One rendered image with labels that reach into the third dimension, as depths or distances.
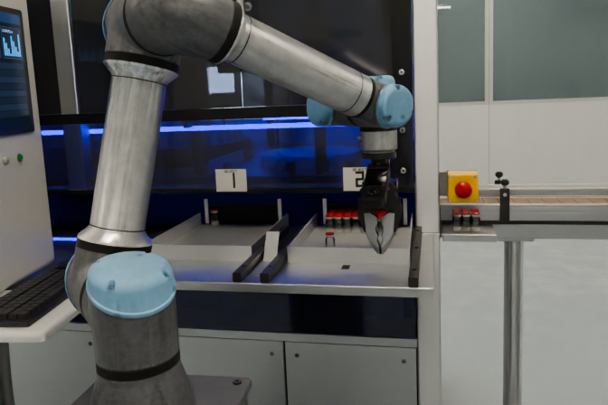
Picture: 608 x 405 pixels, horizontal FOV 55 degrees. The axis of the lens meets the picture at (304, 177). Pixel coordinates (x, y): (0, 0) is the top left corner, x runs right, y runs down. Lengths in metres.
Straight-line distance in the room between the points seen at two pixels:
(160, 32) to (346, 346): 1.03
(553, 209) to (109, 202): 1.10
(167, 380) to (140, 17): 0.50
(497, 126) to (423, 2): 4.69
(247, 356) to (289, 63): 1.00
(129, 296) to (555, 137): 5.61
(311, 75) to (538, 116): 5.29
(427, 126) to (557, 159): 4.80
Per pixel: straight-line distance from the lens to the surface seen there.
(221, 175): 1.57
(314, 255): 1.27
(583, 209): 1.64
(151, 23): 0.86
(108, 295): 0.82
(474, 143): 6.10
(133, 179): 0.94
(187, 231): 1.62
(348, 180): 1.48
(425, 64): 1.45
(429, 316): 1.57
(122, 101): 0.94
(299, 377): 1.69
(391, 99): 1.00
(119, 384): 0.87
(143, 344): 0.84
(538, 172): 6.20
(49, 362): 2.00
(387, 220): 1.21
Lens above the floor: 1.25
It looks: 9 degrees down
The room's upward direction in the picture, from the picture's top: 3 degrees counter-clockwise
